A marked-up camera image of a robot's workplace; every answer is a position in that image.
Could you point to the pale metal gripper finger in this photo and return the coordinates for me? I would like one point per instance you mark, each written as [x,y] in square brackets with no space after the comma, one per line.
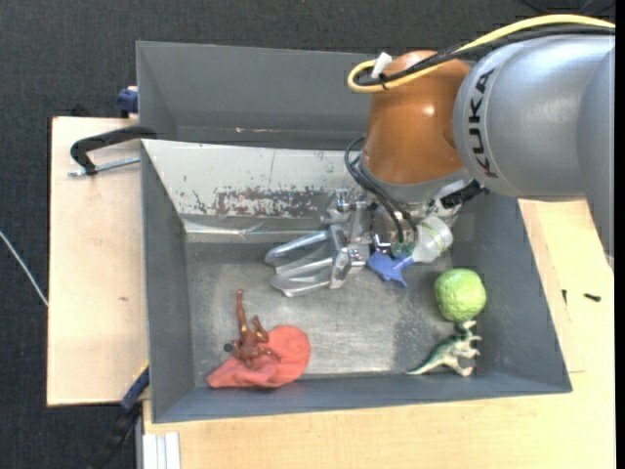
[312,281]
[305,243]

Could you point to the blue toy animal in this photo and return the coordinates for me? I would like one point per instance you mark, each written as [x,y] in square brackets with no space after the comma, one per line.
[386,266]

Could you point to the grey metal bin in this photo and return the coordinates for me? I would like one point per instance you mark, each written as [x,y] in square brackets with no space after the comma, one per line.
[351,320]

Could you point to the pink cloth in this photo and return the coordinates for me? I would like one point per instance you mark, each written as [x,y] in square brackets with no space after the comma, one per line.
[288,359]

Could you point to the red-brown toy animal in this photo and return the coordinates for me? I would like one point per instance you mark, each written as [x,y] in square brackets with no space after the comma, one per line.
[249,342]

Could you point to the green ball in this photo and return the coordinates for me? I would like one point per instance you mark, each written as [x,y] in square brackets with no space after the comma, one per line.
[460,294]

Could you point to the green toy dinosaur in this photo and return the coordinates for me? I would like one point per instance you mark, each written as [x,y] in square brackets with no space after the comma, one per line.
[446,354]

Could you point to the pale wood board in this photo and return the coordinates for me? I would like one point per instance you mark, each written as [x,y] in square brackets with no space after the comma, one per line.
[97,271]

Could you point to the small black screw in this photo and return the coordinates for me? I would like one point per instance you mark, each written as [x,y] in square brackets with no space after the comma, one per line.
[593,297]

